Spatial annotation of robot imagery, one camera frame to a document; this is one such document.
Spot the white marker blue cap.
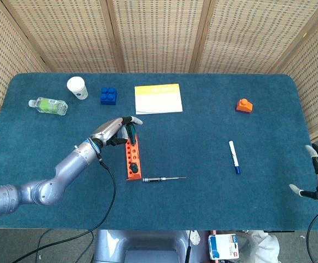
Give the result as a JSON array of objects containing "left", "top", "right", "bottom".
[{"left": 228, "top": 140, "right": 242, "bottom": 175}]

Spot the orange tool rack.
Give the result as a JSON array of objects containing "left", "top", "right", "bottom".
[{"left": 125, "top": 134, "right": 143, "bottom": 181}]

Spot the clear bottle green label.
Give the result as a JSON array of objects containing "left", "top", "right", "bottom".
[{"left": 28, "top": 96, "right": 68, "bottom": 116}]

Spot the black metal screwdriver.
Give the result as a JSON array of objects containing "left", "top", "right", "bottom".
[{"left": 142, "top": 176, "right": 186, "bottom": 184}]

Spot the orange purple toy block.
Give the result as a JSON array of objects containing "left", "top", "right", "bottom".
[{"left": 235, "top": 98, "right": 253, "bottom": 114}]

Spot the woven folding screen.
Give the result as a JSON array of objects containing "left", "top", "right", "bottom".
[{"left": 0, "top": 0, "right": 318, "bottom": 143}]

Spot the white perforated plate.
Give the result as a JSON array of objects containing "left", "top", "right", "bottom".
[{"left": 190, "top": 229, "right": 201, "bottom": 246}]

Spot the blue toy brick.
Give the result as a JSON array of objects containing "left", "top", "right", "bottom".
[{"left": 100, "top": 87, "right": 118, "bottom": 106}]

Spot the white paper cup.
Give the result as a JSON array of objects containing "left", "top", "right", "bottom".
[{"left": 66, "top": 76, "right": 89, "bottom": 100}]

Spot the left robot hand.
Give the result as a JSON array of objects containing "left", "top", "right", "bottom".
[{"left": 89, "top": 116, "right": 144, "bottom": 147}]

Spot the yellow white notepad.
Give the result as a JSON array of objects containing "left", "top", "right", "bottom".
[{"left": 134, "top": 83, "right": 184, "bottom": 115}]

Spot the black floor cable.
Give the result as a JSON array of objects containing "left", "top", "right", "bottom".
[
  {"left": 35, "top": 228, "right": 53, "bottom": 263},
  {"left": 73, "top": 229, "right": 95, "bottom": 263}
]

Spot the black torso cable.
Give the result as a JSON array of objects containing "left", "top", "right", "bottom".
[{"left": 185, "top": 230, "right": 192, "bottom": 263}]

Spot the blue table cloth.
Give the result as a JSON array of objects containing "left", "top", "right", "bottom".
[{"left": 0, "top": 72, "right": 318, "bottom": 231}]

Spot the white cloth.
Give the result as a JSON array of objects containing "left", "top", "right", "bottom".
[{"left": 237, "top": 230, "right": 282, "bottom": 263}]

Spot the grey robot torso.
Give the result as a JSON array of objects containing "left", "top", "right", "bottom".
[{"left": 93, "top": 229, "right": 212, "bottom": 263}]

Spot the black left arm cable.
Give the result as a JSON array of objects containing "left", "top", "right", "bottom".
[{"left": 10, "top": 159, "right": 117, "bottom": 263}]

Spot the teal handle screwdriver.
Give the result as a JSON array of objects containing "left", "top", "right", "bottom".
[{"left": 126, "top": 123, "right": 138, "bottom": 146}]

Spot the blue white box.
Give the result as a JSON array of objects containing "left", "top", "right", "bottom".
[{"left": 207, "top": 233, "right": 241, "bottom": 260}]

